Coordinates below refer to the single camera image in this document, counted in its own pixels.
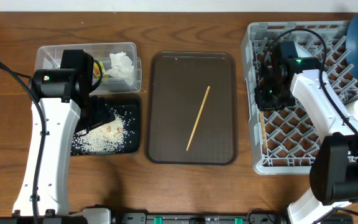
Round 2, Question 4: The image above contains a wooden chopstick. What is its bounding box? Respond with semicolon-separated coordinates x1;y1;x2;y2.
186;86;211;151
259;111;267;154

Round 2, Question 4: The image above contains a leftover rice pile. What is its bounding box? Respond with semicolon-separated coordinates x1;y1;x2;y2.
71;111;139;156

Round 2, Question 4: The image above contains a yellow orange snack wrapper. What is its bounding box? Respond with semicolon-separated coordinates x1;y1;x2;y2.
93;62;109;78

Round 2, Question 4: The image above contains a white napkin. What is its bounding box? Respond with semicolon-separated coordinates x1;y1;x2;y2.
106;52;134;86

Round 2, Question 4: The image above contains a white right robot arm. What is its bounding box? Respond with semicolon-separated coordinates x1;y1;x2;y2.
255;57;358;223

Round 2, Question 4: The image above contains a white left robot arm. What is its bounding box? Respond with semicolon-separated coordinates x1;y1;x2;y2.
0;68;113;223

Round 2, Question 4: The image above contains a black food waste tray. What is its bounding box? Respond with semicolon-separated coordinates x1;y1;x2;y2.
70;97;142;156

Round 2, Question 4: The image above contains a grey dishwasher rack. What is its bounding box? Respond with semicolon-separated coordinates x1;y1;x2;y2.
241;21;358;175

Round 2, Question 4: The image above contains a clear plastic waste bin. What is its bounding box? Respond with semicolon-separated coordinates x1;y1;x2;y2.
35;42;142;95

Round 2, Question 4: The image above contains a brown serving tray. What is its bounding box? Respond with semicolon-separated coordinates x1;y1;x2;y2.
145;52;238;166

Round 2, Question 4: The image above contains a black rail at table edge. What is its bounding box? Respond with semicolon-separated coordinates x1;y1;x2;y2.
113;212;354;224

